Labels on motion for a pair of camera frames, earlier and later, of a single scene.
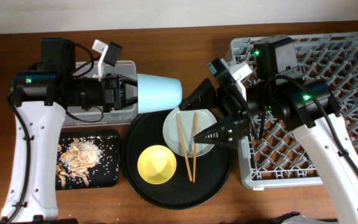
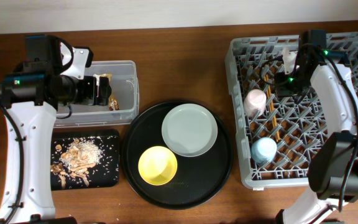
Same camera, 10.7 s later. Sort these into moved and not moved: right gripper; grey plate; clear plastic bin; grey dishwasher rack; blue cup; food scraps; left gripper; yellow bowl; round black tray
Moved: blue cup; right gripper; left gripper
Not moved: yellow bowl; grey plate; grey dishwasher rack; clear plastic bin; round black tray; food scraps
